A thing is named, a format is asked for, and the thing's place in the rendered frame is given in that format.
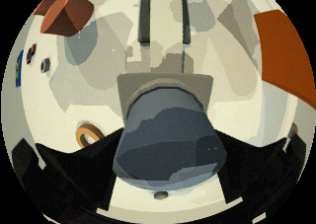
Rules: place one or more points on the dark grey cylinder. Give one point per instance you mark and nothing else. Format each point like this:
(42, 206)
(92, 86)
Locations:
(168, 142)

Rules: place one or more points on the grey hex nut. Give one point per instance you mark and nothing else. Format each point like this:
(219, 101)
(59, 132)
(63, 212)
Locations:
(44, 65)

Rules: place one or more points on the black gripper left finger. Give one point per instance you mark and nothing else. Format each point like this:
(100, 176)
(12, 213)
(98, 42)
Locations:
(89, 169)

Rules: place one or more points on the brown ring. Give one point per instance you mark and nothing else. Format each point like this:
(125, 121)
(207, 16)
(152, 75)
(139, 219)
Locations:
(89, 129)

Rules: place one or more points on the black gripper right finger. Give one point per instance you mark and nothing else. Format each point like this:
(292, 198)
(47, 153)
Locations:
(244, 162)

